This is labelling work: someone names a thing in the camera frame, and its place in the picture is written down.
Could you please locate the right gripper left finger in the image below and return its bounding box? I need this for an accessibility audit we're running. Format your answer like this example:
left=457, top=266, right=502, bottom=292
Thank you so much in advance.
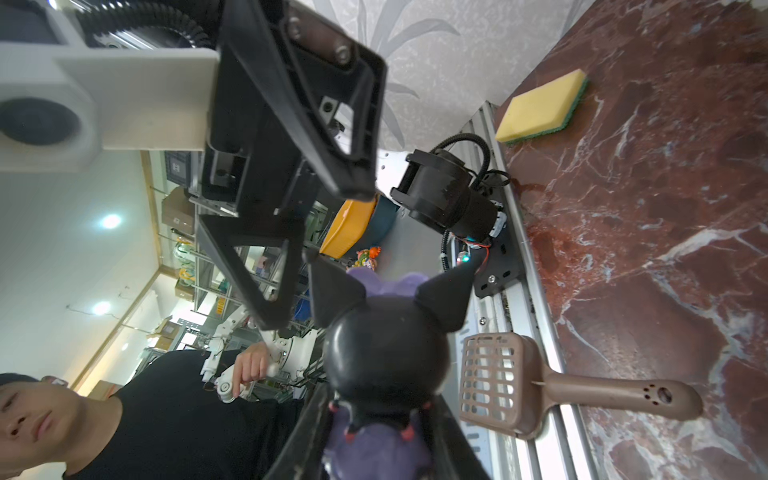
left=264, top=383, right=333, bottom=480

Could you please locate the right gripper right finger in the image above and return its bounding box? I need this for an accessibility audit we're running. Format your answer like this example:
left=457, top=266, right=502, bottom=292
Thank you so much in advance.
left=422, top=396, right=489, bottom=480

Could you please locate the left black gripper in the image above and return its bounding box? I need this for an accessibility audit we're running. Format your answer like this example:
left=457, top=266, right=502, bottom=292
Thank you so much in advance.
left=196, top=1, right=387, bottom=330

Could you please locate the black Kuromi figure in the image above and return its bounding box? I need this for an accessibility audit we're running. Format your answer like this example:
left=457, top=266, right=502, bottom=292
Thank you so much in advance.
left=303, top=249, right=478, bottom=479

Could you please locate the pile of colourful toys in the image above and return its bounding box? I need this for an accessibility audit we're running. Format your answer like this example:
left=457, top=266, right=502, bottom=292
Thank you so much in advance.
left=353, top=246, right=381, bottom=271

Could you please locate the person's hand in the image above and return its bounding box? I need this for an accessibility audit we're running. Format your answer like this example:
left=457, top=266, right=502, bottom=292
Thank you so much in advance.
left=232, top=342, right=272, bottom=397

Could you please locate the yellow plastic basin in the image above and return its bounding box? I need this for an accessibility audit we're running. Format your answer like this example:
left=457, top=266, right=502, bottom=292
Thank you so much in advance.
left=320, top=199, right=378, bottom=260

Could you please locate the blue plastic basin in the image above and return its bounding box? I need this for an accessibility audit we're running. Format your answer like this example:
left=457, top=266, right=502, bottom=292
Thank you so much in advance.
left=353, top=195, right=399, bottom=253

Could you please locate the brown plastic litter scoop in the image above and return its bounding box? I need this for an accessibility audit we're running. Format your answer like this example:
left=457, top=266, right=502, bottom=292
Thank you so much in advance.
left=459, top=332, right=703, bottom=440

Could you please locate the person in black shirt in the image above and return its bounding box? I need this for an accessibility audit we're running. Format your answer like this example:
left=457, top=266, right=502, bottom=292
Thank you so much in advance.
left=1, top=350, right=304, bottom=479

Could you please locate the small circuit board with LED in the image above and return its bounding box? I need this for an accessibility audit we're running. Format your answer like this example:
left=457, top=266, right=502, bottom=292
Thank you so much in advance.
left=453, top=237, right=492, bottom=270

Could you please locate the yellow green sponge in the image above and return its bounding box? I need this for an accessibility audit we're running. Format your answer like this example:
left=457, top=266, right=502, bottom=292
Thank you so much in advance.
left=495, top=69, right=588, bottom=144

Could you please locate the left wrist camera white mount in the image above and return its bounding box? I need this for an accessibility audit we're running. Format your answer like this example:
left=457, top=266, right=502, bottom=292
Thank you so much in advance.
left=1, top=1, right=218, bottom=173

